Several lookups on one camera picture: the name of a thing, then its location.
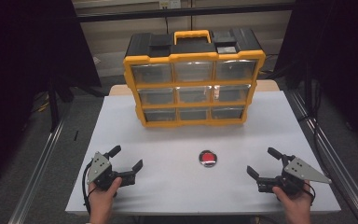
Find metal floor rail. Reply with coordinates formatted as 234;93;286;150
8;119;66;224
287;89;358;224

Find person's right hand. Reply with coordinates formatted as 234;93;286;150
272;179;313;224

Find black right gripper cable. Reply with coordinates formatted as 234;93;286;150
302;181;317;204

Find set of clear drawers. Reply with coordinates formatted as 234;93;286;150
131;60;258;121

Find black curtain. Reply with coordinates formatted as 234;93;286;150
0;0;103;194
274;0;358;155

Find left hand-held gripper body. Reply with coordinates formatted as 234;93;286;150
86;151;124;191

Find yellow floor cable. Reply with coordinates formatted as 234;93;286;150
35;92;51;114

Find black horizontal bar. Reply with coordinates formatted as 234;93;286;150
76;3;295;23

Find clear plastic drawer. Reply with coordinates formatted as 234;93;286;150
143;107;177;123

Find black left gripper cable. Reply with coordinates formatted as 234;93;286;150
81;161;95;216

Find person's left hand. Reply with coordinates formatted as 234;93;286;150
88;176;123;224

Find white wall outlet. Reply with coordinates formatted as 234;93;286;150
158;0;182;9

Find black metal stand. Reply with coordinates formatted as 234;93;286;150
47;62;76;133

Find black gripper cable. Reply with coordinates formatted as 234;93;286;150
302;181;317;204
81;161;95;216

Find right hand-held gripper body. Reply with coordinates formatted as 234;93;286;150
279;154;333;197

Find yellow black drawer organizer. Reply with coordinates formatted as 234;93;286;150
123;28;267;129

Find round red makeup compact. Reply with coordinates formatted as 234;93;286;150
198;149;218;168

